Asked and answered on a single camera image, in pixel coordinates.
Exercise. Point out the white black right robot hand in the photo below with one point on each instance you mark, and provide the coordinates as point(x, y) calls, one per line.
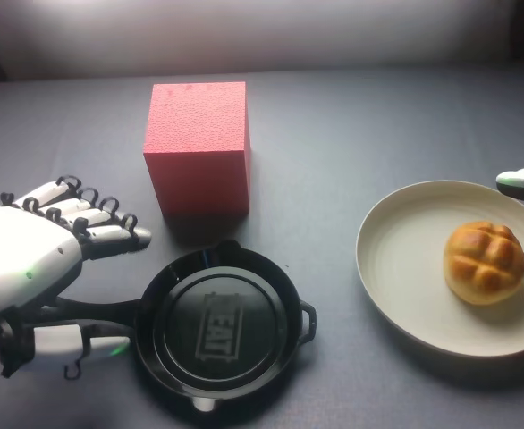
point(519, 181)

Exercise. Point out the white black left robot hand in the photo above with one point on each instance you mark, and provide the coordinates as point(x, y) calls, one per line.
point(20, 254)

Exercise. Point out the black cast iron pan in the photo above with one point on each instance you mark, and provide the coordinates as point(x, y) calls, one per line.
point(217, 322)

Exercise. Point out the golden bread bun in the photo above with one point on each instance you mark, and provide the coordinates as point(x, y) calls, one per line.
point(485, 263)

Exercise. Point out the white round plate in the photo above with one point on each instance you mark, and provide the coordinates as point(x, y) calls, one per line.
point(405, 268)

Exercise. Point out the red foam cube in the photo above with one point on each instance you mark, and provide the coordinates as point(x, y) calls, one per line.
point(199, 147)

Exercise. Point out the grey table cloth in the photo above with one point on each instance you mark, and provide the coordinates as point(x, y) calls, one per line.
point(333, 111)

